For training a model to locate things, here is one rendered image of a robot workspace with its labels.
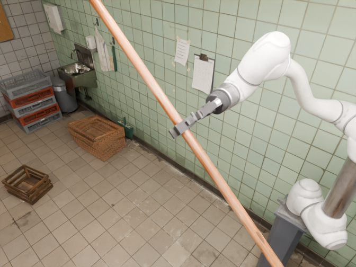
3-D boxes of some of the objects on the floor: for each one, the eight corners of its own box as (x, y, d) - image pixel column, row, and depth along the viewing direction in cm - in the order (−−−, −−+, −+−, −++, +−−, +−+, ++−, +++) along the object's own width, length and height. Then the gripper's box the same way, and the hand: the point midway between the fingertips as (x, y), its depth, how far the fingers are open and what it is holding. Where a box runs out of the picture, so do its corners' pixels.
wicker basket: (99, 166, 335) (95, 150, 318) (73, 149, 362) (68, 133, 345) (126, 146, 366) (124, 131, 349) (100, 132, 393) (97, 117, 376)
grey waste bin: (83, 108, 446) (75, 79, 412) (63, 117, 425) (53, 87, 390) (72, 100, 466) (64, 72, 432) (52, 109, 445) (42, 79, 410)
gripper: (241, 99, 82) (196, 133, 68) (212, 118, 95) (169, 150, 81) (228, 80, 82) (180, 110, 68) (201, 101, 95) (156, 131, 81)
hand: (181, 127), depth 77 cm, fingers closed on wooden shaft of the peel, 3 cm apart
